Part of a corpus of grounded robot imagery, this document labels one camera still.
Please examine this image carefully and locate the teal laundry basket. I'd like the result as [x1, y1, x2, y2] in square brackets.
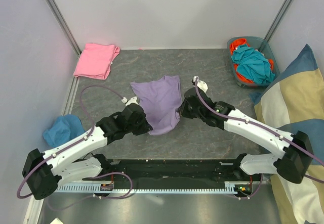
[227, 36, 280, 88]

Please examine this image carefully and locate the folded pink t shirt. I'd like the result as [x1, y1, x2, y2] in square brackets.
[73, 43, 120, 80]

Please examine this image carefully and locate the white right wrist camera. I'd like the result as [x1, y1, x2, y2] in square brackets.
[192, 76, 208, 93]

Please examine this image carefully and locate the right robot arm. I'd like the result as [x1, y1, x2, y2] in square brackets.
[179, 87, 313, 184]

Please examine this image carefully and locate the aluminium frame post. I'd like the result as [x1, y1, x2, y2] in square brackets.
[45, 0, 81, 56]
[264, 0, 294, 42]

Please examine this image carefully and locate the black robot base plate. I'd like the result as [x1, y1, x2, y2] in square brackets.
[82, 159, 264, 190]

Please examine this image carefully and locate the blue bucket hat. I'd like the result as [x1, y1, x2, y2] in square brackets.
[43, 114, 85, 148]

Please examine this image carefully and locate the light blue cable duct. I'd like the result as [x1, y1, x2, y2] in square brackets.
[55, 182, 238, 194]

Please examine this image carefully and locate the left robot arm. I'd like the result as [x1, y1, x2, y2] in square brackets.
[22, 103, 152, 200]

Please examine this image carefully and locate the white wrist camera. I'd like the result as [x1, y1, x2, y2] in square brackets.
[192, 76, 208, 93]
[121, 96, 139, 106]

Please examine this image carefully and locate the teal t shirt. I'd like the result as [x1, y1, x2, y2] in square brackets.
[231, 44, 276, 87]

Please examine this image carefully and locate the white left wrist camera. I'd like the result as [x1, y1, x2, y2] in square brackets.
[121, 96, 139, 106]

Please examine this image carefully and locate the blue beige checked pillow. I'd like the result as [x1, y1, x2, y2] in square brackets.
[250, 44, 323, 223]

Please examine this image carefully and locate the purple t shirt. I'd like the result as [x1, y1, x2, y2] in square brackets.
[131, 75, 182, 136]

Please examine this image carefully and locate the right aluminium frame post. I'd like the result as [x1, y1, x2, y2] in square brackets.
[264, 0, 294, 42]

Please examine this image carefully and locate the orange t shirt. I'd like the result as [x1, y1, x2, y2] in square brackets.
[229, 38, 275, 83]

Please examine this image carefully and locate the left aluminium frame post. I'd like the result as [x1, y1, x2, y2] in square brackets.
[45, 0, 81, 56]

